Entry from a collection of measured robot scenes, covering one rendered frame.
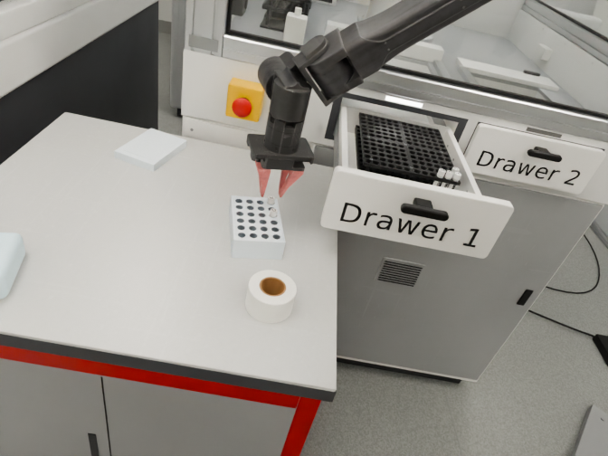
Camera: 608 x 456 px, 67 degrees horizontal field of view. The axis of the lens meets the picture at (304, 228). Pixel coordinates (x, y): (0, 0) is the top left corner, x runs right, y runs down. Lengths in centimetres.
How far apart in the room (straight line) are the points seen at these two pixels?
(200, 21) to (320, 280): 57
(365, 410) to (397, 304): 37
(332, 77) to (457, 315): 93
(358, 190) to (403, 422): 100
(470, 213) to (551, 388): 128
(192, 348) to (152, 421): 18
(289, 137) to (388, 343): 93
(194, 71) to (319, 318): 60
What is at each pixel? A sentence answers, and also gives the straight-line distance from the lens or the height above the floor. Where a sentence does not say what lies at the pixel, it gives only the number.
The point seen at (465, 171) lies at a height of 89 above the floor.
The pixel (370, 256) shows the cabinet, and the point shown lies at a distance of 124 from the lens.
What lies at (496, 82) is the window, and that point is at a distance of 107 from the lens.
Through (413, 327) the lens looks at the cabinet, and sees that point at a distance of 146.
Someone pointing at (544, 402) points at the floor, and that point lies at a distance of 191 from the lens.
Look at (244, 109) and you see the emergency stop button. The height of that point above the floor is 88.
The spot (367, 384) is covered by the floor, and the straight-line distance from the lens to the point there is 161.
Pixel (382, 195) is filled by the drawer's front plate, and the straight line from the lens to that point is 73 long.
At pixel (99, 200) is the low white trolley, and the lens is 87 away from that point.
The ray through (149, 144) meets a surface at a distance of 100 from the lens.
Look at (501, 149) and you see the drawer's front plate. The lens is 110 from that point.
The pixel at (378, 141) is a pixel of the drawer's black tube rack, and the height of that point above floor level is 90.
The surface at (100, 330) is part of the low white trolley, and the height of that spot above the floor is 76.
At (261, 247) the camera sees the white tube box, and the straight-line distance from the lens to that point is 74.
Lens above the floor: 126
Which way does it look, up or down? 37 degrees down
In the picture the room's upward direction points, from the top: 14 degrees clockwise
